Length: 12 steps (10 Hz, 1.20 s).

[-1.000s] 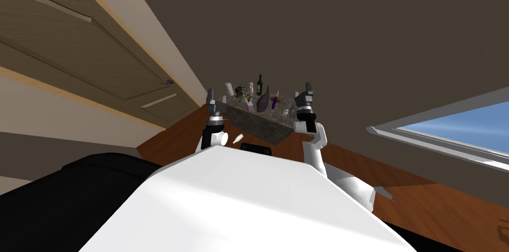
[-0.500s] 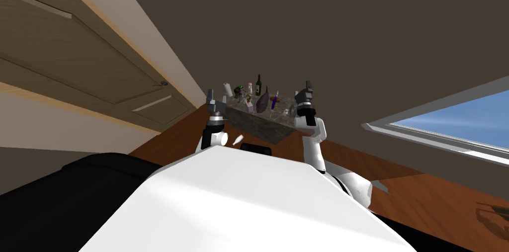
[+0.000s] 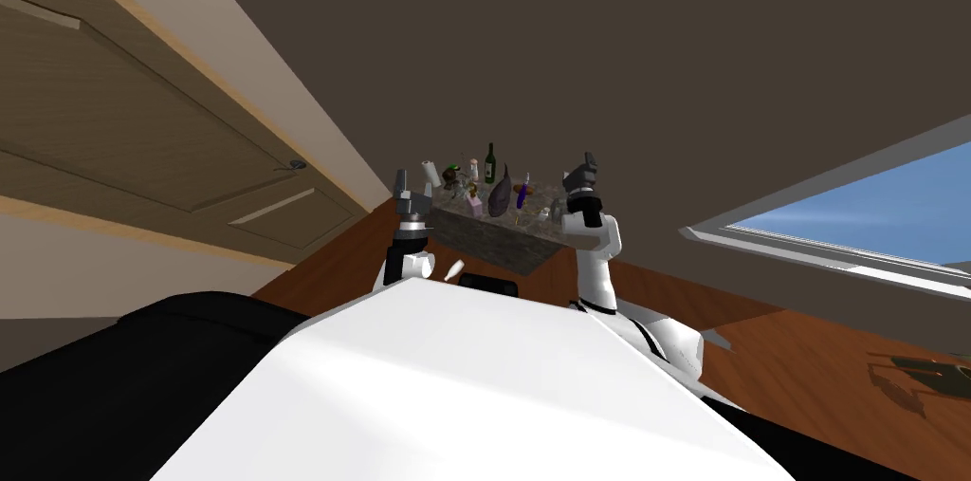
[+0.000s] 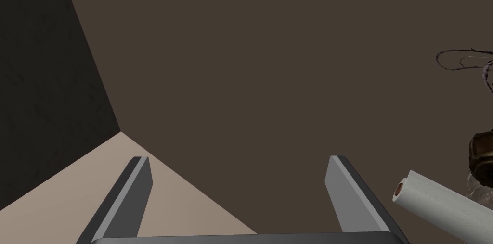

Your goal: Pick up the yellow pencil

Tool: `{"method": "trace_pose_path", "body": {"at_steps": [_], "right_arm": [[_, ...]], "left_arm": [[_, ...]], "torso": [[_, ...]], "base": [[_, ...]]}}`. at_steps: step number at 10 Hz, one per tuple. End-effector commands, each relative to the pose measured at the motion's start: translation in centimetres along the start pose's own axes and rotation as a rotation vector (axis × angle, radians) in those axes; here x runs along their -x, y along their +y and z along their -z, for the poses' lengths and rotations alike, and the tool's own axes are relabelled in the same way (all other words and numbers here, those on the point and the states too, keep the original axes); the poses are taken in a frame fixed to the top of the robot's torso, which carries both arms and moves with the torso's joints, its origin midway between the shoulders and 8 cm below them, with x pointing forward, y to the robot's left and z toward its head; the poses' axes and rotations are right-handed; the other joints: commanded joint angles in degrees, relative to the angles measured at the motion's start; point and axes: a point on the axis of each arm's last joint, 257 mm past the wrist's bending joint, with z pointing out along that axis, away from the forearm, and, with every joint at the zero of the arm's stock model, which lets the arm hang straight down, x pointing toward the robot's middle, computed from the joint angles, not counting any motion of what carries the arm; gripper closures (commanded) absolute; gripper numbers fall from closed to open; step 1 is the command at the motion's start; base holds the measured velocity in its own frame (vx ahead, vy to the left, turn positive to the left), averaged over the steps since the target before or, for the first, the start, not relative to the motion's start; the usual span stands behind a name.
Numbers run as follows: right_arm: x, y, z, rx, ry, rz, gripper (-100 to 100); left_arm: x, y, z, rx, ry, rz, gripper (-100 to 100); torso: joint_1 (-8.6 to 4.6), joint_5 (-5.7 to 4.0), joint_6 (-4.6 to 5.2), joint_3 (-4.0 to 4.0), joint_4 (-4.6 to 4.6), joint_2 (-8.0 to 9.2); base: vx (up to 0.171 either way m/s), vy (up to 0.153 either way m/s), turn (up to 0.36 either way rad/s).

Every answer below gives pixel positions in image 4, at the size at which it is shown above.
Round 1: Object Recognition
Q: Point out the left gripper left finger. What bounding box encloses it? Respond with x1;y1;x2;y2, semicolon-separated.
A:
76;156;154;244

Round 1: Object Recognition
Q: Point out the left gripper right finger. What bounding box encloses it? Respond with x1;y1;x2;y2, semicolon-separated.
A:
324;155;410;244

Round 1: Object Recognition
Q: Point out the white paper towel roll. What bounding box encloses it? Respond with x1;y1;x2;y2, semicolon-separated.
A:
392;169;493;244

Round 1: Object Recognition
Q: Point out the brown round pot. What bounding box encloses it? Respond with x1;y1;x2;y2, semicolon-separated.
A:
468;129;493;189

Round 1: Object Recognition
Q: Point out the thin dark wire plant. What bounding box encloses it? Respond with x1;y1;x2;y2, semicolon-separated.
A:
435;48;493;94

